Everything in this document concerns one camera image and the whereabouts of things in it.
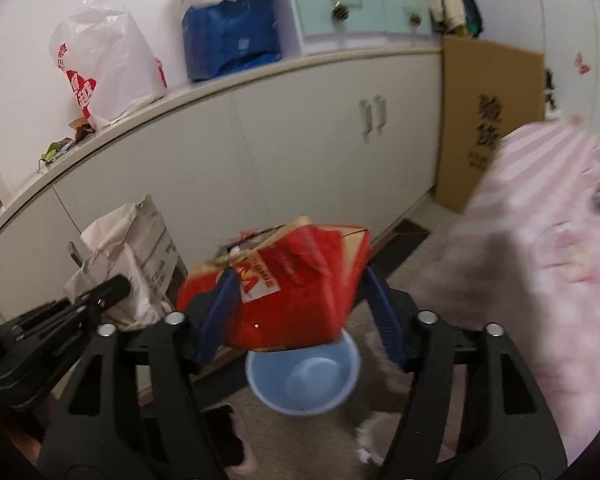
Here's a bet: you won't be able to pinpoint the red snack bag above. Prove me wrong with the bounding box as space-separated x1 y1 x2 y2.
176 216 370 351

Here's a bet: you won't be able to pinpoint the white paper sack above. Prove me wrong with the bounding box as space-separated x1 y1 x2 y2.
64 195 187 330

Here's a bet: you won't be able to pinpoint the pink checkered tablecloth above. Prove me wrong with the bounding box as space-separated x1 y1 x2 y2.
408 122 600 460

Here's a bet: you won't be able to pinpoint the small wrappers on cabinet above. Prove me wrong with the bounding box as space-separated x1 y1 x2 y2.
38 118 95 174

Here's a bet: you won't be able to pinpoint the white red plastic bag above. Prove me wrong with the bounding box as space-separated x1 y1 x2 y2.
50 0 168 130

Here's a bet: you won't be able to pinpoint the white long cabinet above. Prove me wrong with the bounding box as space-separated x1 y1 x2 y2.
0 47 442 318

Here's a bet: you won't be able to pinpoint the brown cardboard box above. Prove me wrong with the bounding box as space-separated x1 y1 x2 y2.
434 36 545 212

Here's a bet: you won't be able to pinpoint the blue fabric bag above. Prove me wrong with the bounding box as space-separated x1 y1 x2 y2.
182 0 282 81

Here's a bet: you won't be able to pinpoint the teal drawer unit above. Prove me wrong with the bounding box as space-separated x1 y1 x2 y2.
274 0 434 58

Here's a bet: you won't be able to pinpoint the pink butterfly wall sticker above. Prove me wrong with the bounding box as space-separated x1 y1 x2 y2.
573 51 592 76

